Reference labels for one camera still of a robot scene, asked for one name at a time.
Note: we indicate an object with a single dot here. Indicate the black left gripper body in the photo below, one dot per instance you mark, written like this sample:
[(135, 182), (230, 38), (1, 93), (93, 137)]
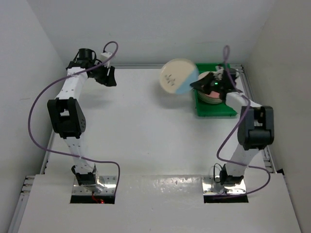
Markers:
[(100, 74)]

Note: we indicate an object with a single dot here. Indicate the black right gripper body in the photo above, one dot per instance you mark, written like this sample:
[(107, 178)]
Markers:
[(215, 85)]

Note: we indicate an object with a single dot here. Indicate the cream plate pink section back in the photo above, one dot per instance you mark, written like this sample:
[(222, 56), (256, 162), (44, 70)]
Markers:
[(212, 98)]

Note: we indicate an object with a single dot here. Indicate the cream plate blue section back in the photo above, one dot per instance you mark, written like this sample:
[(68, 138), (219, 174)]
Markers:
[(177, 75)]

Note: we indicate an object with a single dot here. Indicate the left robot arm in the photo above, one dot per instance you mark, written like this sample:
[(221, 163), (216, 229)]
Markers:
[(67, 117)]

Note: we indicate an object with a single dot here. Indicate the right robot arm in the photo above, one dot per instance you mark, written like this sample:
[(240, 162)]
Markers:
[(255, 128)]

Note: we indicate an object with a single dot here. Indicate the green plastic bin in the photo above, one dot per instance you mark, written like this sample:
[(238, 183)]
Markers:
[(210, 110)]

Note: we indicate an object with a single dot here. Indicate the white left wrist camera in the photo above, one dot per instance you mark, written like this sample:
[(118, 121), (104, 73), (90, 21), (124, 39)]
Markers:
[(104, 56)]

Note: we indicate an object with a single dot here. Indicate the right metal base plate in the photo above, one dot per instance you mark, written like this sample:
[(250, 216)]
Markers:
[(212, 187)]

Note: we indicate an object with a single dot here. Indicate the metal base plate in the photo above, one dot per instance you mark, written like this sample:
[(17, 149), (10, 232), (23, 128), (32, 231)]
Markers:
[(212, 187), (104, 185)]

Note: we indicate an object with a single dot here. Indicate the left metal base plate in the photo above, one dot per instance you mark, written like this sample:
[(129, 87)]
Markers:
[(104, 185)]

